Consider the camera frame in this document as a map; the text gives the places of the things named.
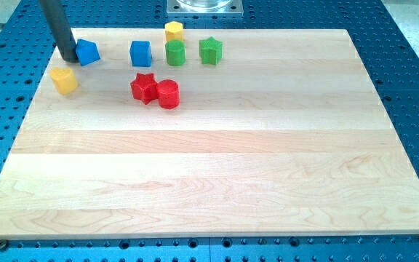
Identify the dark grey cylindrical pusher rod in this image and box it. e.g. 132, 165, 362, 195
39, 0, 79, 63

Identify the yellow hexagon block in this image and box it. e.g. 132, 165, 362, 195
164, 21, 184, 42

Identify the red star block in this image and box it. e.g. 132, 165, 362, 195
130, 73, 158, 104

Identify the green star block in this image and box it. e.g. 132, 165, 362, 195
199, 36, 223, 65

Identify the blue pentagon block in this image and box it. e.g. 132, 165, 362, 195
76, 39, 100, 66

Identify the blue perforated metal table plate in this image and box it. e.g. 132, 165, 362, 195
0, 1, 419, 261

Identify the yellow heart block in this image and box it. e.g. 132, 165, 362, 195
49, 68, 79, 95

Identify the blue cube block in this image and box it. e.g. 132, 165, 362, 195
129, 41, 152, 67

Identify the green cylinder block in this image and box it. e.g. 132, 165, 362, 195
165, 40, 185, 66

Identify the red cylinder block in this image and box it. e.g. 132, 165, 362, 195
156, 79, 180, 109

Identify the light wooden board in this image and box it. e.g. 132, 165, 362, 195
0, 28, 419, 239

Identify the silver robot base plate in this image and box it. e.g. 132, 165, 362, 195
166, 0, 244, 15

